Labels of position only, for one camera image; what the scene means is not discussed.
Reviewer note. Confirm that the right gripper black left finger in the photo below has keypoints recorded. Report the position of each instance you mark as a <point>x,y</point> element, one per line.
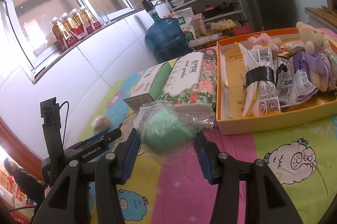
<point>67,201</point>

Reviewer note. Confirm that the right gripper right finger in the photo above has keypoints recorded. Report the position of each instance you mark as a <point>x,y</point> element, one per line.
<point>266,199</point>

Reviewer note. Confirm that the black finger of the left gripper seen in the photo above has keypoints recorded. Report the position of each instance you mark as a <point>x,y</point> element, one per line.
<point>104,138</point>

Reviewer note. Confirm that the pink ball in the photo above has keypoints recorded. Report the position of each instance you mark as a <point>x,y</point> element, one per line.
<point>100,123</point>

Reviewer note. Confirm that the green sponge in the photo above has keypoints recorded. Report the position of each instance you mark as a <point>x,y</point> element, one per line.
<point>166,129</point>

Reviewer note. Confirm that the taped white snack packets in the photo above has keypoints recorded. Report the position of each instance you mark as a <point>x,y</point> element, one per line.
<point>260,83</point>

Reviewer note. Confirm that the white purple snack packet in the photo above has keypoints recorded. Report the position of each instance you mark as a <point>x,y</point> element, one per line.
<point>293,84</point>

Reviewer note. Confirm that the beige teddy bear purple dress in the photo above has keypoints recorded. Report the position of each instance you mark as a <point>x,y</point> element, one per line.
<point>319,59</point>

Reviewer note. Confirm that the colourful cartoon bed sheet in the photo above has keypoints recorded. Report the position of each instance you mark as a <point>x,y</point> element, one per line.
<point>279,169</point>

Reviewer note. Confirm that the green white cardboard box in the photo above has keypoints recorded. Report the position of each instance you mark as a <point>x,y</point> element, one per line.
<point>149,86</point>

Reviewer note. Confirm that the orange cardboard tray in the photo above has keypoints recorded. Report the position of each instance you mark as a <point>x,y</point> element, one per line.
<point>231,93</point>

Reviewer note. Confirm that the floral tissue pack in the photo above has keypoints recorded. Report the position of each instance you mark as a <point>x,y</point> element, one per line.
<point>192,85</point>

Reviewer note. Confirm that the orange drink bottles pack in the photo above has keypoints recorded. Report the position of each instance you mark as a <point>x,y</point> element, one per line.
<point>74,26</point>

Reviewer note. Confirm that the blue water jug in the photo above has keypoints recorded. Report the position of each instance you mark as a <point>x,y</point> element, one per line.
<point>165,38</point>

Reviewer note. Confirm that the small white tissue packet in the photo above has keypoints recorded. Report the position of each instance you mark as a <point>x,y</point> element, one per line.
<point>294,47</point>

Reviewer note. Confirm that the pink plush toy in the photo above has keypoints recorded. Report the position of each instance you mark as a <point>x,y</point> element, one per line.
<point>264,40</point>

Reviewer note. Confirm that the red plastic basket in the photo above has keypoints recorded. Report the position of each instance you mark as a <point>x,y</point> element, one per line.
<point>241,30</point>

